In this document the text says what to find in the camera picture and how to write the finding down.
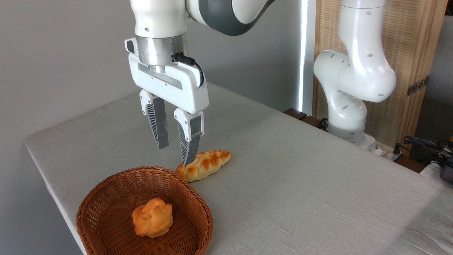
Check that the white power strip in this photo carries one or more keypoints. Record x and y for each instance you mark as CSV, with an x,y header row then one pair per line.
x,y
384,150

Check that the dark brown wooden block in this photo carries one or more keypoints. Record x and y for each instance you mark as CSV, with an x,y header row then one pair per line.
x,y
313,121
295,113

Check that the grey tablecloth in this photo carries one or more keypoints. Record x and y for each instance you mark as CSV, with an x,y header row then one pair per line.
x,y
300,184

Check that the dark metal screen hinge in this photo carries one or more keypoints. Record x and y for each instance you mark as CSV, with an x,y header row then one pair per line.
x,y
417,86

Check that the wooden bamboo folding screen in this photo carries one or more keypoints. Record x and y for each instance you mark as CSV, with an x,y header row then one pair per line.
x,y
407,42

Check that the brown wicker basket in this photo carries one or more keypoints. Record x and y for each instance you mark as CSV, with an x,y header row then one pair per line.
x,y
106,216

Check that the round knotted bread bun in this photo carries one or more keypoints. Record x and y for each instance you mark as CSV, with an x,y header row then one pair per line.
x,y
153,217

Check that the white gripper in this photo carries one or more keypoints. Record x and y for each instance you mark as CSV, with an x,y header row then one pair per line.
x,y
184,92

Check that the long braided bread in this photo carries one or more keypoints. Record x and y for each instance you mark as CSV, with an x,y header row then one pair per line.
x,y
205,163

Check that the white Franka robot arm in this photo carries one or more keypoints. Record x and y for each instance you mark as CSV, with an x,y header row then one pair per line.
x,y
357,71

